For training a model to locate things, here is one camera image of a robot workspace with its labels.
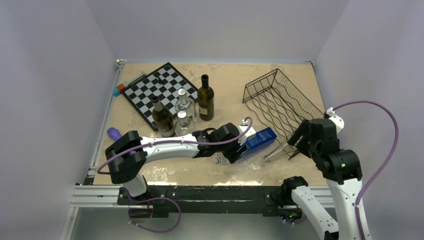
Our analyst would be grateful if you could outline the clear wine bottle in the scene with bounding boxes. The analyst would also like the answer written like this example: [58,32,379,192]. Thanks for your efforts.
[263,142,296,163]

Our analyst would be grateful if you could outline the blue square bottle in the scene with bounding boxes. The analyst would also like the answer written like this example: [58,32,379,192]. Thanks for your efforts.
[213,127,278,165]

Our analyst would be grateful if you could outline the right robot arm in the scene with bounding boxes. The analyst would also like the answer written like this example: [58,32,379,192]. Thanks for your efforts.
[280,118,372,240]

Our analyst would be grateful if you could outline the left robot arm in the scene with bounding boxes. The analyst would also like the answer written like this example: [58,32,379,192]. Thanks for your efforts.
[96,120,256,205]

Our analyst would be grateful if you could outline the tall dark green bottle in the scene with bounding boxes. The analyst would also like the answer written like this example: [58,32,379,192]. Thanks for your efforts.
[197,74,215,121]

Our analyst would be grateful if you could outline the clear bottle front silver cap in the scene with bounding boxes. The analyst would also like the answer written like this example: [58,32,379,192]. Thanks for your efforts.
[174,110,196,137]

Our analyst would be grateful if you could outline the clear bottle silver cap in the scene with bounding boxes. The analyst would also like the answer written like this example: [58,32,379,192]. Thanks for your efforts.
[175,88,197,121]
[174,110,196,137]

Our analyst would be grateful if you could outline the clear bottle rear silver cap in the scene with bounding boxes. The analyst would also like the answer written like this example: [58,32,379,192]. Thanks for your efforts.
[175,88,197,121]

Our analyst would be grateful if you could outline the dark bottle with label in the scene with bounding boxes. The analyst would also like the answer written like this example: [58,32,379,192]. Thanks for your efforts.
[150,95,175,138]

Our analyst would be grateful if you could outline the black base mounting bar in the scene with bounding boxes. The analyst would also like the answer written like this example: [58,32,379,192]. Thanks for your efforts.
[117,185,304,222]

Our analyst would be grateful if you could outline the black white chessboard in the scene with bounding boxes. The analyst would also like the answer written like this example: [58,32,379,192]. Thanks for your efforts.
[122,62,198,131]

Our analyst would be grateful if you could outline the purple toy microphone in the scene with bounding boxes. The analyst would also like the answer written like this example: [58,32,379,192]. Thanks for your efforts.
[105,127,140,159]

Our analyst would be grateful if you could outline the orange blue marker block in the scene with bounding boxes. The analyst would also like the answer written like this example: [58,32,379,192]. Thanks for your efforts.
[112,71,147,97]

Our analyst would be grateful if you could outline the black wire wine rack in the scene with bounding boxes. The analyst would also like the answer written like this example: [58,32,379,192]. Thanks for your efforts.
[242,68,324,144]

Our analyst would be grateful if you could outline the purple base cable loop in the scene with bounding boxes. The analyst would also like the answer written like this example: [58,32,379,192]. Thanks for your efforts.
[128,197,183,233]

